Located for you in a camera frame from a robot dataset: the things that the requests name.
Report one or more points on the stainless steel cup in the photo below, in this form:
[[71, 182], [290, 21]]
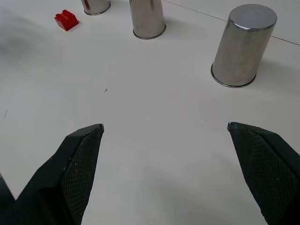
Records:
[[148, 17], [241, 47], [96, 5]]

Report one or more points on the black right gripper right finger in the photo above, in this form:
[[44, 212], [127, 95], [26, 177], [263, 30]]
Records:
[[264, 168]]

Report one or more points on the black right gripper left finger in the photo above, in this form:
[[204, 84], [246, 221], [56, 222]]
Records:
[[61, 173]]

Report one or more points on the red toy building brick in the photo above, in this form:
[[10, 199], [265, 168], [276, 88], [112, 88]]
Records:
[[66, 20]]

